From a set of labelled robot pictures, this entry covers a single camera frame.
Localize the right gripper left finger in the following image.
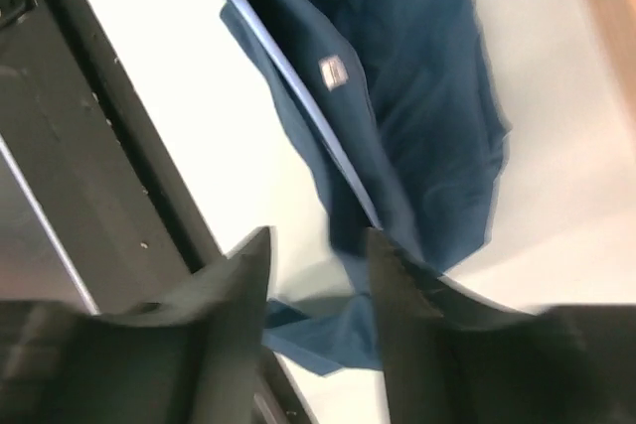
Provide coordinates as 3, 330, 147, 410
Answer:
1, 227, 271, 423

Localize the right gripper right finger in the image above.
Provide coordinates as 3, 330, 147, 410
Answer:
367, 229, 635, 424

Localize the blue t-shirt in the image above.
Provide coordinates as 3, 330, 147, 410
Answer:
221, 0, 507, 375

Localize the light blue wire hanger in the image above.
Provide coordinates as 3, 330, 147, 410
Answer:
232, 0, 382, 229

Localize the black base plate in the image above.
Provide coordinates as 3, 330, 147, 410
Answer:
1, 0, 311, 423

